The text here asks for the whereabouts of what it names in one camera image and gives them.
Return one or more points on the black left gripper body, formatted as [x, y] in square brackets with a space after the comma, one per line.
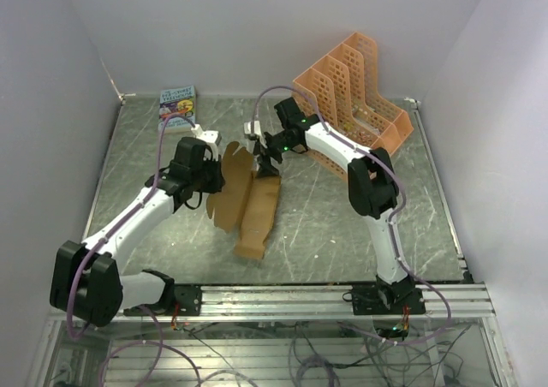
[206, 178]

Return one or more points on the blue paperback book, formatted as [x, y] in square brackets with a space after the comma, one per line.
[181, 101]

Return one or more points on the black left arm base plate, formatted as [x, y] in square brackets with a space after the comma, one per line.
[187, 300]

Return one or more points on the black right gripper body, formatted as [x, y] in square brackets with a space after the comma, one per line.
[279, 144]

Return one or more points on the aluminium mounting rail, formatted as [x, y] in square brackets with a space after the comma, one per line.
[326, 302]

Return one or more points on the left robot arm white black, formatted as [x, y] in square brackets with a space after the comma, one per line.
[87, 282]

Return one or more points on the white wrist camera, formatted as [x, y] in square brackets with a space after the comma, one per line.
[211, 137]
[252, 130]

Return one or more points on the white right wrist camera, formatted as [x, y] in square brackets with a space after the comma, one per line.
[252, 130]

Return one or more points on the peach plastic file organizer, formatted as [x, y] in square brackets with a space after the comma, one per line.
[343, 84]

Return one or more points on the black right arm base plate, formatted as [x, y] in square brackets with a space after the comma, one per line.
[367, 299]

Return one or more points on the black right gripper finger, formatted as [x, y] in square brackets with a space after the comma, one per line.
[258, 150]
[266, 168]

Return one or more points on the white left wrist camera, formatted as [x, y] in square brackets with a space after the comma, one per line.
[211, 137]

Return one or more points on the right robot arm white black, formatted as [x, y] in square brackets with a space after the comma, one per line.
[373, 188]

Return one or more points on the brown cardboard box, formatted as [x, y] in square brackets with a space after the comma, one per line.
[247, 202]

